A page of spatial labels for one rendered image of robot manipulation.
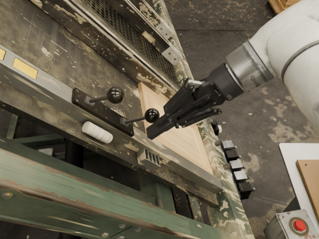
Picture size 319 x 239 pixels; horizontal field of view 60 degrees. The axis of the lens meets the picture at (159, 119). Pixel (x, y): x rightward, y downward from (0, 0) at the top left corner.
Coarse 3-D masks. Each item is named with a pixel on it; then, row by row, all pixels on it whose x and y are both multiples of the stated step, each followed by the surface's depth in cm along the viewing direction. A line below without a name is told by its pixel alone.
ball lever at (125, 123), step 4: (152, 108) 67; (148, 112) 66; (152, 112) 66; (156, 112) 67; (144, 116) 68; (148, 116) 66; (152, 116) 66; (156, 116) 66; (120, 120) 74; (124, 120) 73; (128, 120) 73; (132, 120) 72; (136, 120) 71; (148, 120) 67; (152, 120) 67; (124, 124) 74; (128, 124) 74
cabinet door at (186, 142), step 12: (144, 84) 109; (144, 96) 103; (156, 96) 113; (144, 108) 99; (156, 108) 107; (144, 120) 96; (168, 132) 103; (180, 132) 113; (192, 132) 125; (168, 144) 97; (180, 144) 106; (192, 144) 117; (192, 156) 109; (204, 156) 119; (204, 168) 112
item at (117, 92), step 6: (108, 90) 59; (114, 90) 58; (120, 90) 59; (84, 96) 66; (102, 96) 62; (108, 96) 58; (114, 96) 58; (120, 96) 58; (84, 102) 65; (90, 102) 66; (114, 102) 59; (120, 102) 60
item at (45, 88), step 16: (0, 48) 55; (0, 64) 53; (32, 64) 59; (16, 80) 56; (32, 80) 57; (48, 80) 61; (32, 96) 60; (48, 96) 60; (64, 96) 62; (64, 112) 65; (80, 112) 66; (112, 128) 72; (128, 144) 78; (144, 144) 79; (160, 144) 87; (160, 160) 87; (176, 160) 90; (192, 176) 97; (208, 176) 105
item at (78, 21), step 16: (32, 0) 80; (48, 0) 80; (64, 0) 81; (64, 16) 84; (80, 16) 85; (80, 32) 89; (96, 32) 90; (96, 48) 94; (112, 48) 96; (128, 48) 102; (128, 64) 102; (144, 64) 108; (144, 80) 108; (160, 80) 111
